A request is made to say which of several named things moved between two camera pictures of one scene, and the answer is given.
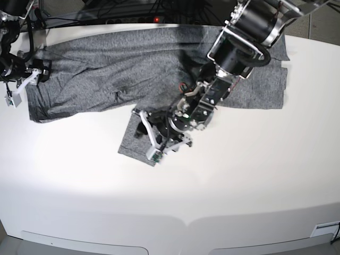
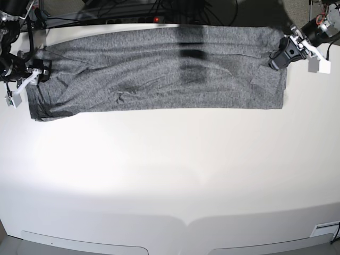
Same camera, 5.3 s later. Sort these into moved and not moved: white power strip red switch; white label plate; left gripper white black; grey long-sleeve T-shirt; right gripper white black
Moved: grey long-sleeve T-shirt; right gripper white black
Not moved: white label plate; left gripper white black; white power strip red switch
